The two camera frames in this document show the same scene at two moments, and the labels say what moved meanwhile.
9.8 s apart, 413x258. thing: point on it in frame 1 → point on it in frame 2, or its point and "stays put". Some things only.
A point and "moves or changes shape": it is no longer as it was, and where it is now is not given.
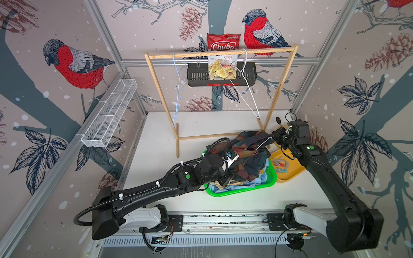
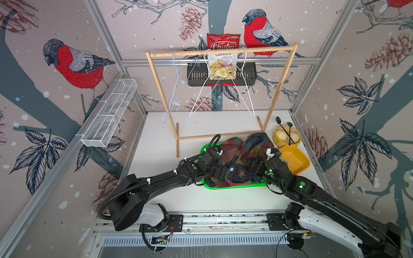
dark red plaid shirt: [253, 148] moves or changes shape
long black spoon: [278, 120] stays put
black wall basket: [198, 76] stays put
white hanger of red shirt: [261, 145] → [205, 83]
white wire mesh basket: [100, 130] stays put
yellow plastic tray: [285, 166] stays put
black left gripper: [225, 179] stays put
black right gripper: [278, 132] → [257, 163]
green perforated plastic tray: [271, 182] → [204, 151]
